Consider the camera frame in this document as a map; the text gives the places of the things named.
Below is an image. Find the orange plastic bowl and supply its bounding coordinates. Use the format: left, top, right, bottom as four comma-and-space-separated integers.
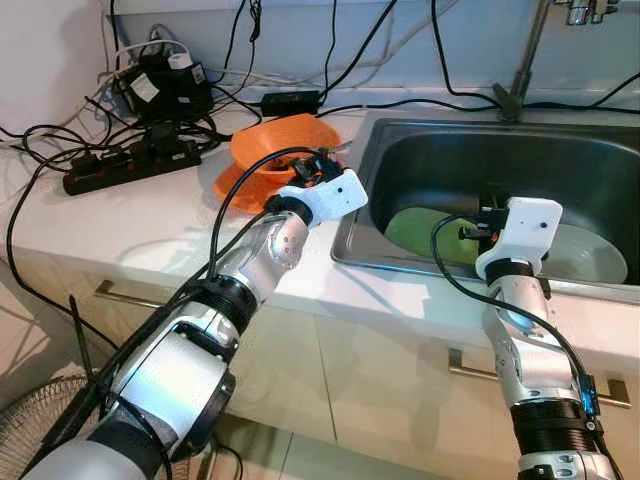
230, 113, 343, 191

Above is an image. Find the orange plastic plate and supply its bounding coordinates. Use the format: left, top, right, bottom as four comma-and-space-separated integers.
212, 160, 291, 213

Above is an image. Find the stainless steel kitchen sink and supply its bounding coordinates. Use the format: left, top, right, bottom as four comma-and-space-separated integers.
332, 115, 640, 304

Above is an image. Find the small black adapter box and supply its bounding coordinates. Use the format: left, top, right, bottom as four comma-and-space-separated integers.
262, 90, 323, 116

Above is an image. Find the green plate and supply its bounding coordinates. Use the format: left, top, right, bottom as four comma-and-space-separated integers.
385, 207, 491, 266

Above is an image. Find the pale white bowl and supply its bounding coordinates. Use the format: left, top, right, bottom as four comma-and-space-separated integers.
545, 224, 629, 285

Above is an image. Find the dark sink faucet pole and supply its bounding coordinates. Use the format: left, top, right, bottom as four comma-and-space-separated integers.
495, 0, 553, 123

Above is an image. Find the black power adapter block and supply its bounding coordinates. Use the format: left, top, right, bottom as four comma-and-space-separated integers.
115, 50, 216, 123

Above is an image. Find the black power strip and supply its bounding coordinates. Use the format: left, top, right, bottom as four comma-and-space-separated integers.
62, 135, 201, 196

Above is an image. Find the cream cabinet door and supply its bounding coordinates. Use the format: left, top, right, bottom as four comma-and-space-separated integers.
20, 255, 336, 446
318, 310, 640, 480

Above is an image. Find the metal cage floor fan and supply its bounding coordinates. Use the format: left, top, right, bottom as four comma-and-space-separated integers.
0, 372, 216, 480

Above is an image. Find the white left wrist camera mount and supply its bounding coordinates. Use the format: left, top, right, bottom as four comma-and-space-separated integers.
277, 168, 369, 229

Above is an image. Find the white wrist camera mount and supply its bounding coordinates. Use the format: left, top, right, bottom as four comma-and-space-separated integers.
475, 197, 563, 281
277, 168, 369, 229

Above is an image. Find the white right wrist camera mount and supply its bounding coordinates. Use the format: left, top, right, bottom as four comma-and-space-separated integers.
475, 197, 563, 281

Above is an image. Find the black counter cable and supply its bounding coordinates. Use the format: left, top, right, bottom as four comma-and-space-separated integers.
320, 72, 640, 116

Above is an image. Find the black wall cable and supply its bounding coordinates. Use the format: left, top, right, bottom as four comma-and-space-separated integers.
430, 0, 501, 106
318, 0, 401, 98

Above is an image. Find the long metal cabinet handle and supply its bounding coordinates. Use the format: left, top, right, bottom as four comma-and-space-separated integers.
447, 347, 631, 409

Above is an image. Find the short metal cabinet handle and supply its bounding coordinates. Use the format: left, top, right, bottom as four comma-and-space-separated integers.
95, 280, 166, 309

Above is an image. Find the chrome wall tap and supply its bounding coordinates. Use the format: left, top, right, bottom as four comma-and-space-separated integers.
565, 0, 619, 26

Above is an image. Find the black power strip cord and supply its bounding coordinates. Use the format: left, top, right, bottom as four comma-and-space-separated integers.
5, 150, 121, 351

